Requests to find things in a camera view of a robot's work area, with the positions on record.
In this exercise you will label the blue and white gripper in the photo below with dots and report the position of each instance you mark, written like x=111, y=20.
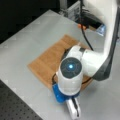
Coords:
x=71, y=101

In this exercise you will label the tan terry cloth towel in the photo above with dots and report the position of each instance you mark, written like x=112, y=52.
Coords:
x=46, y=65

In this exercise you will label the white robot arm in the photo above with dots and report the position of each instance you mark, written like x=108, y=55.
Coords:
x=80, y=61

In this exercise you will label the orange clamp tab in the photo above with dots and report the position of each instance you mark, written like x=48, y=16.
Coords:
x=81, y=26

